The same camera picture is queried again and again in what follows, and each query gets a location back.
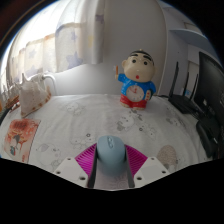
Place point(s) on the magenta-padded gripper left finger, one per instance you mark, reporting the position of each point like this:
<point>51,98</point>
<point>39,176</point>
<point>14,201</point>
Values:
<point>68,168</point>

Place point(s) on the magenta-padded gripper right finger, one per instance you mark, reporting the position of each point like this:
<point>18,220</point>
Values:
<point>151,168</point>

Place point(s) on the light blue computer mouse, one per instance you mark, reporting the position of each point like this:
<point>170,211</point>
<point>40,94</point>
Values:
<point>111,155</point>

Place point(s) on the red printed mouse pad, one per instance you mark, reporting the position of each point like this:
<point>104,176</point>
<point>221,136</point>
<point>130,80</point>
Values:
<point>21,138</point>

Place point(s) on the white printed tablecloth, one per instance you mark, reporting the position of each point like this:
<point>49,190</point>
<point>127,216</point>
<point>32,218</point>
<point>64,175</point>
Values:
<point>83,116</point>

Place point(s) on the black router with antennas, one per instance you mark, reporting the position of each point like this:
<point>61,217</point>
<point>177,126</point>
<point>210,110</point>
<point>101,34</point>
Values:
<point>183,103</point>

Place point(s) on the cartoon boy figure clock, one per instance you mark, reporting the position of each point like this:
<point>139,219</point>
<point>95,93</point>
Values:
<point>136,90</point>

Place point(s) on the large white conch shell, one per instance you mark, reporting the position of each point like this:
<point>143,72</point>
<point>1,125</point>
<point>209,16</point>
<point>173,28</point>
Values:
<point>31,96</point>

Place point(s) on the wooden model sailing ship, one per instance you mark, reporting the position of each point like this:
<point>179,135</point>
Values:
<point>12,101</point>

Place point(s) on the white star-print curtain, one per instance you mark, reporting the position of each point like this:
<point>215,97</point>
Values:
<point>60,36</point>

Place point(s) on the white curved frame rail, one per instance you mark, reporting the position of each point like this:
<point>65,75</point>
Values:
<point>51,80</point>

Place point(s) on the white wall shelf unit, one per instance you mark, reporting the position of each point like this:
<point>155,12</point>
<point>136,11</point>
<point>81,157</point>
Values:
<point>190,36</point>

